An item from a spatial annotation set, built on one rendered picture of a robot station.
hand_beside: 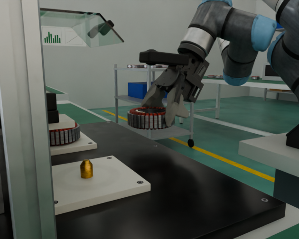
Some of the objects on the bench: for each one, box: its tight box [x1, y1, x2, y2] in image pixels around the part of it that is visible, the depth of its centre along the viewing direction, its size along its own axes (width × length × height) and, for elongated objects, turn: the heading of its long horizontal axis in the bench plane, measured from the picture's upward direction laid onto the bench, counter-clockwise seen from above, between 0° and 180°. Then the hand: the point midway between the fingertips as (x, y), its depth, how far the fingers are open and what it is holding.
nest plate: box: [50, 131, 97, 156], centre depth 65 cm, size 15×15×1 cm
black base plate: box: [0, 121, 286, 239], centre depth 54 cm, size 47×64×2 cm
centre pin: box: [80, 159, 93, 179], centre depth 44 cm, size 2×2×3 cm
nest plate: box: [52, 156, 150, 215], centre depth 44 cm, size 15×15×1 cm
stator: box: [49, 122, 80, 146], centre depth 64 cm, size 11×11×4 cm
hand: (149, 119), depth 65 cm, fingers closed on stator, 13 cm apart
